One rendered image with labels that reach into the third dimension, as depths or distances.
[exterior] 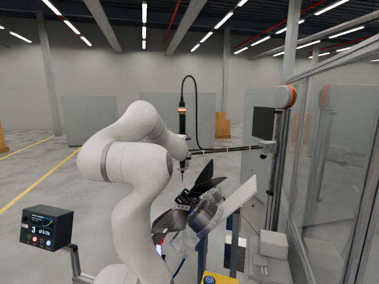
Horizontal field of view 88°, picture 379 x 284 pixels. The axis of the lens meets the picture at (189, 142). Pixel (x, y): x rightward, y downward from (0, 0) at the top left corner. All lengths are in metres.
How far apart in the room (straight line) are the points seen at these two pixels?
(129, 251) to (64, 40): 13.91
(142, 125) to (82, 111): 7.95
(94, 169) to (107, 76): 13.03
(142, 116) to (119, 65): 12.94
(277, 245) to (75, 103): 7.96
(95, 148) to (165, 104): 6.19
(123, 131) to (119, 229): 0.24
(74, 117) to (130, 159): 8.15
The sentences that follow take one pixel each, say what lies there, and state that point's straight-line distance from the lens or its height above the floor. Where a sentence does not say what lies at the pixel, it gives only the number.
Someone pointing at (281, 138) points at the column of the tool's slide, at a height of 1.60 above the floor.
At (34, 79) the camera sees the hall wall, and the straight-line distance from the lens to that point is 14.56.
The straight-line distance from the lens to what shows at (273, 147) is 1.46.
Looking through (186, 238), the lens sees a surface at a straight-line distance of 1.36.
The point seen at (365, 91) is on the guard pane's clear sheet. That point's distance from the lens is 0.84.
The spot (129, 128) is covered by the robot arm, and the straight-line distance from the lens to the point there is 0.52.
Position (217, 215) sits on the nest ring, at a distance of 1.33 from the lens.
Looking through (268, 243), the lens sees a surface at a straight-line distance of 1.50.
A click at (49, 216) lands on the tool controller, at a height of 1.25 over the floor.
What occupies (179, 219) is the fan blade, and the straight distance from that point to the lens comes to 1.20.
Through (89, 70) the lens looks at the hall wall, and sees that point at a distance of 13.68.
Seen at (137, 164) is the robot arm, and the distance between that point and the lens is 0.44.
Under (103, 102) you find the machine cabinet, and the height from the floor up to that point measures 1.70.
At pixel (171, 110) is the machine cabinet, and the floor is 1.47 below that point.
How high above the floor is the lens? 1.87
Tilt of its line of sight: 13 degrees down
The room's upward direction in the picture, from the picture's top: straight up
